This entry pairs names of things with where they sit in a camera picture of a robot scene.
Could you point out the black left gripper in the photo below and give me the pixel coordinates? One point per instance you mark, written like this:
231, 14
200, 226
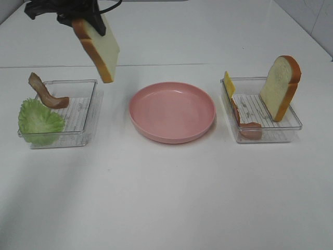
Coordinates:
67, 11

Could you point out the bread slice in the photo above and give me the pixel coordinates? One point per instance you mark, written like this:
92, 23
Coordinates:
280, 86
103, 50

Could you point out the bacon strip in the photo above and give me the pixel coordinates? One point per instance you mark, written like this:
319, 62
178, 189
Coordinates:
46, 98
252, 130

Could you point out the green lettuce leaf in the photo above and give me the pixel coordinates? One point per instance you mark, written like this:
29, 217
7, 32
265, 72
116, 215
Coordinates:
38, 124

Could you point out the pink round plate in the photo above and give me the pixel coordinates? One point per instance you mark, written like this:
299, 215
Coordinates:
172, 112

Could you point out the clear left plastic container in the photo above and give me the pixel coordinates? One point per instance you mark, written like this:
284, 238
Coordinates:
80, 116

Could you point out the clear plastic container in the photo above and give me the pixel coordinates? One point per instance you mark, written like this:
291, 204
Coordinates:
80, 116
252, 109

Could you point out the yellow cheese slice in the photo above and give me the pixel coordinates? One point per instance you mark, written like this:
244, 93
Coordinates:
228, 83

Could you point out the clear right plastic container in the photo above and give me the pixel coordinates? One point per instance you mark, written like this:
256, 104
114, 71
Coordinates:
252, 109

